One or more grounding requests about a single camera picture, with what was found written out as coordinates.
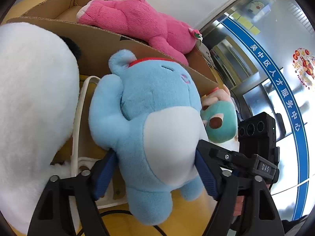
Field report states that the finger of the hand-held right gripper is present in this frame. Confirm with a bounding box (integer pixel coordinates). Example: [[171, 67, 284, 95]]
[[209, 147, 254, 172]]

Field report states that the person's right hand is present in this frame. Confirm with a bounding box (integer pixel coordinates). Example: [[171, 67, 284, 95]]
[[233, 195, 245, 216]]

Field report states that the black power cord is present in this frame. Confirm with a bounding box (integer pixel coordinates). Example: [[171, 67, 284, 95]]
[[98, 209, 169, 236]]

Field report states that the white plush toy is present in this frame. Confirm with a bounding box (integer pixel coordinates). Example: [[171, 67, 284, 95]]
[[0, 22, 82, 235]]

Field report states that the cardboard box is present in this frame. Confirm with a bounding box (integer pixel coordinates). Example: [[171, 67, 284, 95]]
[[7, 0, 219, 99]]

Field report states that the cartoon poster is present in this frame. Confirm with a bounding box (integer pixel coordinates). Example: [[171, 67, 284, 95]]
[[246, 0, 270, 14]]

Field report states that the teal and pink plush toy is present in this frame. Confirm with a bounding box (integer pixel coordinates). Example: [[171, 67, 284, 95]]
[[200, 86, 238, 143]]

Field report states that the blue glass banner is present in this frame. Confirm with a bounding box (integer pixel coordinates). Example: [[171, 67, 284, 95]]
[[221, 17, 309, 222]]

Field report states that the festive window sticker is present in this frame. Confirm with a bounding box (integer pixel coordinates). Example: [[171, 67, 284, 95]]
[[292, 48, 315, 87]]

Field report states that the white plastic tray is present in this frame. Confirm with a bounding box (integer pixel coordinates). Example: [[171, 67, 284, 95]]
[[71, 76, 129, 207]]

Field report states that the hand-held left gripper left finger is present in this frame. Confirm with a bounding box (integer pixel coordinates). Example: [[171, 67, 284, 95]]
[[27, 150, 119, 236]]

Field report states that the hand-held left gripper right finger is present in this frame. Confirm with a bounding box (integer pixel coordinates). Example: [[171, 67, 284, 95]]
[[195, 140, 287, 236]]

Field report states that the blue plush toy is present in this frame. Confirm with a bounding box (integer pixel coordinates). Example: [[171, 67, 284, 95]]
[[88, 49, 209, 226]]

